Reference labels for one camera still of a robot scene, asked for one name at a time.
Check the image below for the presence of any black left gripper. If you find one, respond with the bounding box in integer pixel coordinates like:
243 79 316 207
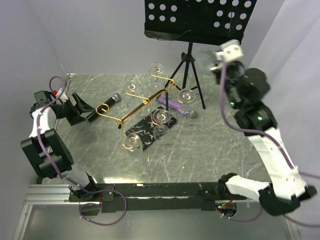
56 93 95 126

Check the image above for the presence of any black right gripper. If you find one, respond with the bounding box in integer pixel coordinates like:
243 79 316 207
211 58 243 111

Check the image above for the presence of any gold wine glass rack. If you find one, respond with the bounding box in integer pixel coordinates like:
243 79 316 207
95 72 180 149

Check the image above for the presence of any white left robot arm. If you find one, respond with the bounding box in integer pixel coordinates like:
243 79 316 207
20 90 99 201

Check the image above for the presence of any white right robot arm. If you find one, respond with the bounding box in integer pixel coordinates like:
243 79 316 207
211 61 317 216

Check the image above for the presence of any black marble rack base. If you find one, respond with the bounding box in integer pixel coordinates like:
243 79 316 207
125 107 177 151

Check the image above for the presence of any black microphone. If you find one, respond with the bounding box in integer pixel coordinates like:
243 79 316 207
86 93 122 123

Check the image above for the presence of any black music stand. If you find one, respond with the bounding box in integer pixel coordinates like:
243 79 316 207
143 0 258 110

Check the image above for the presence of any purple glitter microphone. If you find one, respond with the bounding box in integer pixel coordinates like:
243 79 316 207
157 96 199 119

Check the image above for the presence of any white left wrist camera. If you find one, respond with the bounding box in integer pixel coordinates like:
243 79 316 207
53 88 69 104

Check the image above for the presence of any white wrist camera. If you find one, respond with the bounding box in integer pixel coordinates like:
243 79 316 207
53 88 69 104
220 39 244 63

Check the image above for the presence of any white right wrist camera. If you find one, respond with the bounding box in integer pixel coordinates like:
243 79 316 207
220 39 244 63

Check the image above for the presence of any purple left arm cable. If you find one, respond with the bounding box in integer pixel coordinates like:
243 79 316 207
36 76 128 227

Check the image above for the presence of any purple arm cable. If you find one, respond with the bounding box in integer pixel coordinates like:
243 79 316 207
216 56 320 227
36 76 128 227

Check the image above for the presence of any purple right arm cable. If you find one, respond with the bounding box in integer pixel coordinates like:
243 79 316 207
216 56 320 227

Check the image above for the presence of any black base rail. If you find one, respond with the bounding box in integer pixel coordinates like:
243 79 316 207
68 182 246 213

